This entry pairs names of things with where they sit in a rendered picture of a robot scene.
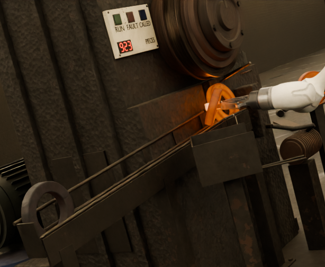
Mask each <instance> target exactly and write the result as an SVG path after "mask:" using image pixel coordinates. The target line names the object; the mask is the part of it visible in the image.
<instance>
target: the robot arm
mask: <svg viewBox="0 0 325 267"><path fill-rule="evenodd" d="M324 90H325V67H324V68H323V70H322V71H321V72H319V73H318V74H317V75H316V76H315V77H313V78H306V79H304V80H303V81H297V82H288V83H283V84H279V85H277V86H271V87H265V88H261V89H260V90H259V91H251V92H250V93H249V95H245V96H241V97H235V98H231V99H226V100H225V101H219V103H218V107H217V110H218V109H221V110H230V109H240V108H246V107H247V106H250V107H251V109H252V110H260V109H262V110H263V111H266V110H276V109H281V110H286V111H289V110H293V111H295V112H298V113H309V112H312V111H313V110H315V109H316V108H317V107H318V105H319V103H320V101H321V100H322V98H323V97H324Z"/></svg>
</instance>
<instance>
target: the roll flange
mask: <svg viewBox="0 0 325 267"><path fill-rule="evenodd" d="M150 17H151V21H152V25H153V28H154V31H155V35H156V39H157V43H158V47H159V48H158V50H159V52H160V54H161V56H162V57H163V59H164V60H165V62H166V63H167V64H168V65H169V66H170V67H171V68H172V69H173V70H174V71H176V72H178V73H179V74H182V75H191V76H192V77H194V78H197V79H200V80H207V79H211V78H213V77H212V76H210V77H201V76H197V75H195V74H193V73H192V72H191V71H190V70H188V69H187V68H186V67H185V66H184V65H183V63H182V62H181V61H180V59H179V58H178V56H177V55H176V53H175V51H174V49H173V47H172V45H171V43H170V39H169V37H168V33H167V30H166V25H165V19H164V0H152V2H151V9H150Z"/></svg>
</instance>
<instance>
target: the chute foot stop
mask: <svg viewBox="0 0 325 267"><path fill-rule="evenodd" d="M16 226H17V228H18V231H19V233H20V237H21V239H22V242H23V245H24V247H25V250H26V253H27V255H28V258H29V259H33V258H46V257H47V255H46V252H45V250H44V247H43V245H42V241H41V239H40V236H39V233H38V231H37V228H36V226H35V223H34V222H30V223H23V224H16Z"/></svg>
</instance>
